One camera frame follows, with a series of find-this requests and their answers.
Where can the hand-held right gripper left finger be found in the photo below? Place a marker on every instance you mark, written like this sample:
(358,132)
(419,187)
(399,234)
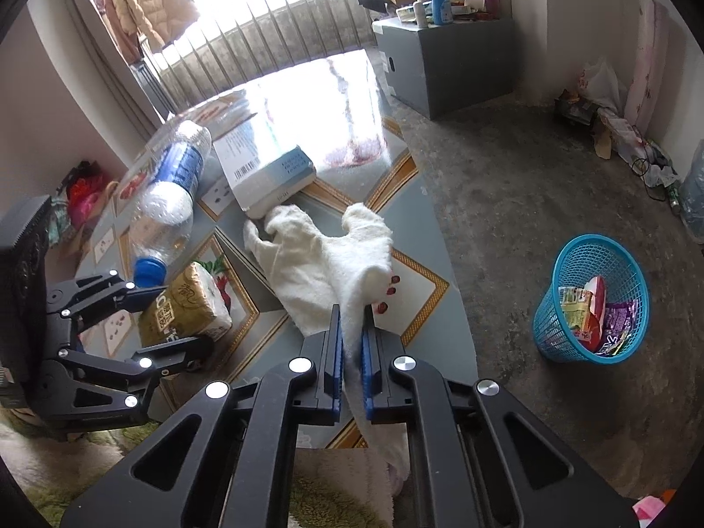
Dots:
(334,363)

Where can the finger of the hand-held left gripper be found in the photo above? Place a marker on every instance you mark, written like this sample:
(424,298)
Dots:
(104,291)
(110,374)

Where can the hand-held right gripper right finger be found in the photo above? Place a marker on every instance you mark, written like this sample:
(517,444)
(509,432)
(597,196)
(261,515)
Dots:
(367,363)

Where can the yellow tissue packet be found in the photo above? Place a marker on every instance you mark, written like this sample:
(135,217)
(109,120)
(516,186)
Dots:
(187,308)

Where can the white towel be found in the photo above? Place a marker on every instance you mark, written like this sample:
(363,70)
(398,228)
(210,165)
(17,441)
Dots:
(324,264)

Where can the blue plastic basket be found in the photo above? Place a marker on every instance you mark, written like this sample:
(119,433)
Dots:
(555,330)

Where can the large red snack bag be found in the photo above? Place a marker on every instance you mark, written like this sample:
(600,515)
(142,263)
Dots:
(591,308)

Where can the purple wrapper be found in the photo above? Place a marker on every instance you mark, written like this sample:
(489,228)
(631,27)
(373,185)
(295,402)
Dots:
(619,327)

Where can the green white shaggy rug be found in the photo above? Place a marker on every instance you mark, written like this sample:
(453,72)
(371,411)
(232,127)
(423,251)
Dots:
(55,484)

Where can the clear plastic water bottle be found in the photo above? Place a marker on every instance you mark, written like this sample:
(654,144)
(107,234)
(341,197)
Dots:
(170,187)

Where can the blue white box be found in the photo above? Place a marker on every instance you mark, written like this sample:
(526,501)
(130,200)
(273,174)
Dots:
(264,165)

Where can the beige padded jacket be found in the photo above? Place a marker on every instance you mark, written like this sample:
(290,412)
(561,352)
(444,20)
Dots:
(146,0)

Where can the metal window railing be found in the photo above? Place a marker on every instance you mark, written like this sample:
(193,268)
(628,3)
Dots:
(264,38)

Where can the grey cabinet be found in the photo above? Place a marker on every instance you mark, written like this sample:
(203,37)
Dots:
(440,66)

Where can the pink cloth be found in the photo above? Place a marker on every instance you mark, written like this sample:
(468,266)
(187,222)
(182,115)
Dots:
(657,511)

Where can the green glass bottle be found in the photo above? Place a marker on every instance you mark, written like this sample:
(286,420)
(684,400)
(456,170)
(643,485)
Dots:
(673,198)

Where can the white plastic bag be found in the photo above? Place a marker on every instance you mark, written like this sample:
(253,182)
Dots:
(602,88)

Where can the blue bottle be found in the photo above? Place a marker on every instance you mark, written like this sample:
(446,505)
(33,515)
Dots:
(440,3)

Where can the translucent plastic bag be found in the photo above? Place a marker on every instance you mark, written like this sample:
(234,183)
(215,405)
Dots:
(694,192)

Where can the pale wallpaper rolls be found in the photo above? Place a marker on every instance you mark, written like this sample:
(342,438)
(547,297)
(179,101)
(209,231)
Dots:
(649,66)

